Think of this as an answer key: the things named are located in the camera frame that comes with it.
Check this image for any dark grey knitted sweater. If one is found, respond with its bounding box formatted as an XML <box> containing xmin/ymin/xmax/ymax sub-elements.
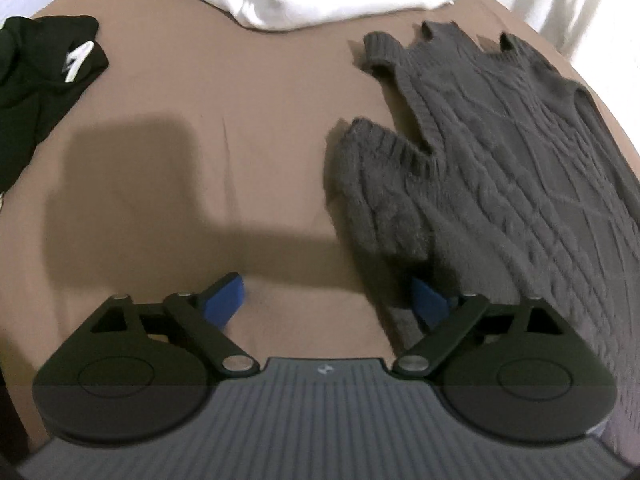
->
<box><xmin>328</xmin><ymin>22</ymin><xmax>639</xmax><ymax>462</ymax></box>

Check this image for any brown table cloth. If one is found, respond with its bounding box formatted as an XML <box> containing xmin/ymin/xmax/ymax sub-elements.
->
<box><xmin>0</xmin><ymin>0</ymin><xmax>640</xmax><ymax>453</ymax></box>

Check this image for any black garment with white print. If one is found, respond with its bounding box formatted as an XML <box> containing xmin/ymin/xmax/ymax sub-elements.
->
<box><xmin>1</xmin><ymin>15</ymin><xmax>108</xmax><ymax>193</ymax></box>

